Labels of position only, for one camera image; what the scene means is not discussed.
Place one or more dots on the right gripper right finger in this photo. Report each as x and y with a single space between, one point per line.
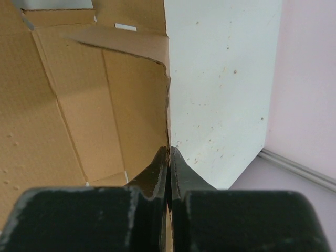
207 219

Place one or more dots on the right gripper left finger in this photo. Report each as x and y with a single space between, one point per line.
92 218

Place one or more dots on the brown cardboard box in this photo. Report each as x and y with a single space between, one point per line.
84 95

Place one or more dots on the right aluminium corner post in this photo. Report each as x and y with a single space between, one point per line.
302 171

